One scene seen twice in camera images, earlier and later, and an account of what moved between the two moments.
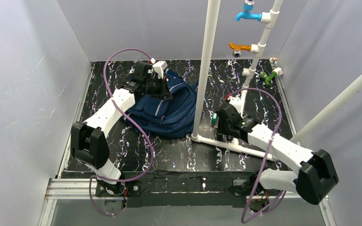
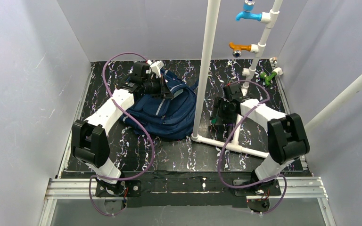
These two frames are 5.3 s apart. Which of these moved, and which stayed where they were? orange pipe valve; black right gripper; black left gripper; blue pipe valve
Moved: black right gripper
Stayed: blue pipe valve; black left gripper; orange pipe valve
